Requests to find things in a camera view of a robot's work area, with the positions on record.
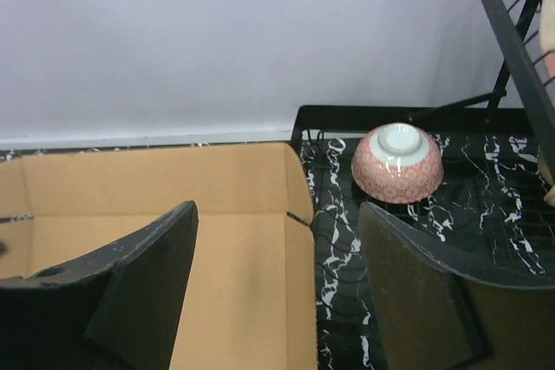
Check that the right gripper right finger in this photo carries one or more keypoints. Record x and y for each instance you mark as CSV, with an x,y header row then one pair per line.
x,y
438,307

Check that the cream pink plate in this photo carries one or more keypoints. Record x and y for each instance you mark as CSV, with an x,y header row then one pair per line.
x,y
547,35

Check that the pink patterned bowl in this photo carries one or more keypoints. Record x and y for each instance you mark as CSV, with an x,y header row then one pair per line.
x,y
397,163

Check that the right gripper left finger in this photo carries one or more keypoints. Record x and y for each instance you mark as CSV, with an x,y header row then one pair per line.
x,y
116,307

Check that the brown cardboard box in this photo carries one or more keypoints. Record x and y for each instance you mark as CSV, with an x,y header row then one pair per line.
x,y
250,300

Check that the black wire dish rack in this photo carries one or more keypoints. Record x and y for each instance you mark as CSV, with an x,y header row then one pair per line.
x,y
489,202

